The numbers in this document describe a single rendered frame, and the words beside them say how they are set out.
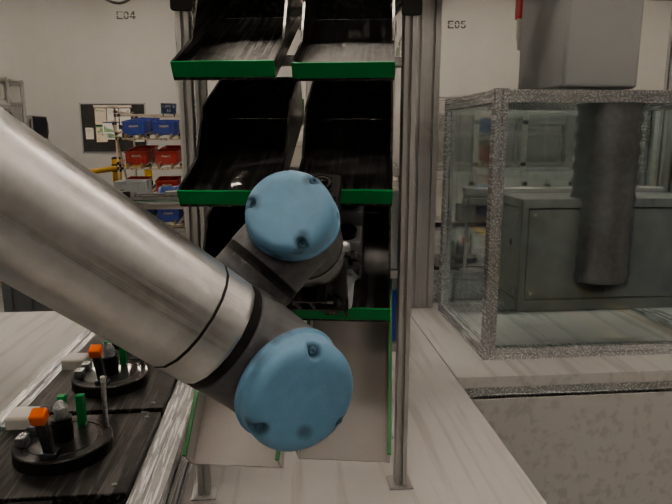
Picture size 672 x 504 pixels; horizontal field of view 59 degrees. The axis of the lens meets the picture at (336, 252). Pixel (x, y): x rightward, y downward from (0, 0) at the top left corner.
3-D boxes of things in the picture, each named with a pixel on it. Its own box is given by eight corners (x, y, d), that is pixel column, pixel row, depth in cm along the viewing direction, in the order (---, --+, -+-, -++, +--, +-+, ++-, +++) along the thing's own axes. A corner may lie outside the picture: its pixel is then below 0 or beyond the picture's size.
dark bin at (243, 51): (275, 79, 74) (269, 18, 70) (173, 80, 75) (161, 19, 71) (302, 19, 97) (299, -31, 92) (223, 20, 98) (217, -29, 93)
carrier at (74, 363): (163, 418, 105) (159, 350, 102) (21, 424, 102) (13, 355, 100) (184, 366, 128) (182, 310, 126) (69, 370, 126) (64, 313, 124)
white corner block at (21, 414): (34, 440, 97) (32, 417, 96) (5, 441, 97) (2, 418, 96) (45, 426, 102) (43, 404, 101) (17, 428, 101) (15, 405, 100)
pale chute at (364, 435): (390, 463, 83) (391, 454, 80) (297, 459, 84) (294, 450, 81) (391, 290, 99) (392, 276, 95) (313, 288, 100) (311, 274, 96)
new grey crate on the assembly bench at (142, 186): (143, 198, 609) (142, 181, 606) (113, 198, 607) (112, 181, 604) (153, 194, 648) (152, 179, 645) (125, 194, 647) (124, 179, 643)
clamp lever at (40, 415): (54, 455, 84) (42, 417, 80) (39, 456, 83) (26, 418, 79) (62, 435, 87) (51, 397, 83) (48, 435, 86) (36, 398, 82)
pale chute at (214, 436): (283, 468, 82) (279, 459, 78) (190, 464, 83) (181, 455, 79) (301, 292, 98) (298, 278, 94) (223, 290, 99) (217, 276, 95)
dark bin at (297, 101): (278, 207, 77) (272, 156, 73) (179, 206, 78) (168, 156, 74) (303, 119, 100) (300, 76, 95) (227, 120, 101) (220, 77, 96)
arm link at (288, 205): (214, 221, 48) (283, 143, 49) (244, 254, 59) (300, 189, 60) (287, 281, 46) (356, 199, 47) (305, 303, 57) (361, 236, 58)
